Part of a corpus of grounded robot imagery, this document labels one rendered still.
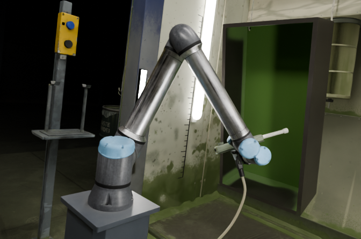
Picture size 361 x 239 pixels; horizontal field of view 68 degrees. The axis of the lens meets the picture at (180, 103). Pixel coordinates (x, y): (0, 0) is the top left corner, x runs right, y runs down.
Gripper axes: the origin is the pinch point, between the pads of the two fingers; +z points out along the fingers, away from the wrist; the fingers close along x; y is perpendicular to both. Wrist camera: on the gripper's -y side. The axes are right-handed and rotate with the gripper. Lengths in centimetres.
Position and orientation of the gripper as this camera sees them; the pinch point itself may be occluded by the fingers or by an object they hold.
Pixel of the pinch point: (235, 150)
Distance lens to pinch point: 169.3
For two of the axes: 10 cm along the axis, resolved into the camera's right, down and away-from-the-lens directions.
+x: 9.5, -2.3, 1.9
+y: 2.6, 9.6, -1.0
